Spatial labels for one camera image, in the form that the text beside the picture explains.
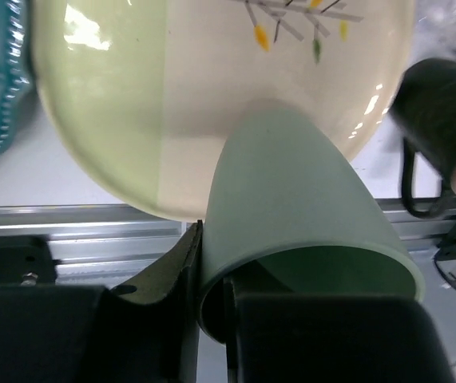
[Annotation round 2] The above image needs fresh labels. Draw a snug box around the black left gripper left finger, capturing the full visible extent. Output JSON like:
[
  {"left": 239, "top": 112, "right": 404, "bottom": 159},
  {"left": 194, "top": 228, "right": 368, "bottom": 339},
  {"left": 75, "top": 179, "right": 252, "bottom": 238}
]
[{"left": 0, "top": 223, "right": 203, "bottom": 382}]

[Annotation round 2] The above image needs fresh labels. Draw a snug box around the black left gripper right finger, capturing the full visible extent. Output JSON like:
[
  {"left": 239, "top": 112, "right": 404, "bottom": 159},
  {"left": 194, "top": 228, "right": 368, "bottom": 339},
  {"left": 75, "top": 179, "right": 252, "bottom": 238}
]
[{"left": 224, "top": 276, "right": 456, "bottom": 382}]

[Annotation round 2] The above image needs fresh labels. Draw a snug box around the light green plastic cup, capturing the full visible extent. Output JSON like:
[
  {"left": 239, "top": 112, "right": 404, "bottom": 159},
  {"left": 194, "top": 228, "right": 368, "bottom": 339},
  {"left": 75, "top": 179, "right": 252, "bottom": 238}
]
[{"left": 197, "top": 107, "right": 426, "bottom": 343}]

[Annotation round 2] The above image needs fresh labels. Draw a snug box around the black mug brown inside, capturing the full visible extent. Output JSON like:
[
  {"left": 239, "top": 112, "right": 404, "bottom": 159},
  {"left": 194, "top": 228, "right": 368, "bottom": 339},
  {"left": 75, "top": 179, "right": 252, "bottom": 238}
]
[{"left": 390, "top": 57, "right": 456, "bottom": 219}]

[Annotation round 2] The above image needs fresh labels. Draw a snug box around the green cream round plate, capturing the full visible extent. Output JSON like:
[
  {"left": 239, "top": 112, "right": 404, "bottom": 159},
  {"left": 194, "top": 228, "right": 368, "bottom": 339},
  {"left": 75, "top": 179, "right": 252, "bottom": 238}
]
[{"left": 30, "top": 1, "right": 415, "bottom": 221}]

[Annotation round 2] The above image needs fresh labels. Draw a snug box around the clear drinking glass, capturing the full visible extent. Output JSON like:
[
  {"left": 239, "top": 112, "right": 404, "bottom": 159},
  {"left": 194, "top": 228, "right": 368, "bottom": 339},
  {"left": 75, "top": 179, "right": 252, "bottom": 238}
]
[{"left": 410, "top": 0, "right": 456, "bottom": 64}]

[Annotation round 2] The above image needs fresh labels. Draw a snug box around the aluminium table edge rail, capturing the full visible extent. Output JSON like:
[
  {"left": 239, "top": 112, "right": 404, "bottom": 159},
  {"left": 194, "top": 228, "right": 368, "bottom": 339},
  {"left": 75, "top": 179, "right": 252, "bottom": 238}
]
[{"left": 0, "top": 197, "right": 456, "bottom": 288}]

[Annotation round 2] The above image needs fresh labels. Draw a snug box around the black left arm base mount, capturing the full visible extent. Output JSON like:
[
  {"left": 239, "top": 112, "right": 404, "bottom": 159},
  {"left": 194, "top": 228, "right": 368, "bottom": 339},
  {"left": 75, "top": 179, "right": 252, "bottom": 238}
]
[{"left": 0, "top": 235, "right": 57, "bottom": 286}]

